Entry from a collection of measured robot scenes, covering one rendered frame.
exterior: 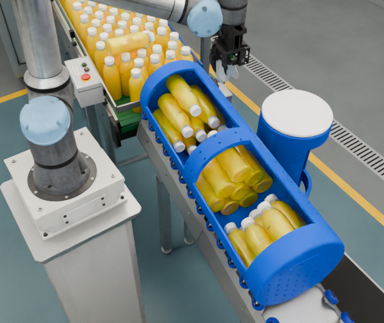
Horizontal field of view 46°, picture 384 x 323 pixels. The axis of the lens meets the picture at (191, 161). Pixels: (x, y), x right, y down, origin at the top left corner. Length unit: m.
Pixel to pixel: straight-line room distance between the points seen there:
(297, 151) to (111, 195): 0.80
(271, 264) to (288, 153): 0.70
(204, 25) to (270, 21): 3.48
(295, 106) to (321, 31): 2.60
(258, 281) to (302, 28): 3.43
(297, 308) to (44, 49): 1.00
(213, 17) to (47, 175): 0.59
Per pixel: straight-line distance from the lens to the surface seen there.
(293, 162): 1.83
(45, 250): 1.29
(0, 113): 3.59
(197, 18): 0.98
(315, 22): 4.53
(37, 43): 1.16
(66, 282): 1.45
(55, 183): 1.23
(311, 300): 1.46
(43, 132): 1.13
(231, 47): 1.20
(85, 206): 1.27
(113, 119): 1.97
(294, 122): 1.78
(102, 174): 1.28
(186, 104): 1.60
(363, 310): 2.41
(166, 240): 2.47
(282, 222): 1.27
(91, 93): 1.86
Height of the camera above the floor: 2.21
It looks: 48 degrees down
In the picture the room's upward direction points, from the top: 1 degrees clockwise
